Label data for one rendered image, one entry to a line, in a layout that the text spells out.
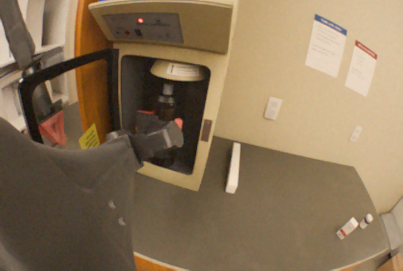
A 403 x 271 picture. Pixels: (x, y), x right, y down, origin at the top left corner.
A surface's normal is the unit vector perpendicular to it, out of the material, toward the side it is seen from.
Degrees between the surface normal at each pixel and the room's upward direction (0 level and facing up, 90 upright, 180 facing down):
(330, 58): 90
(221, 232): 0
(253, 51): 90
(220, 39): 135
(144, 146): 72
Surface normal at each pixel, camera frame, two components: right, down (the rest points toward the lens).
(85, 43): 0.97, 0.23
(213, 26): -0.26, 0.92
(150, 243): 0.15, -0.87
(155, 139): -0.18, 0.09
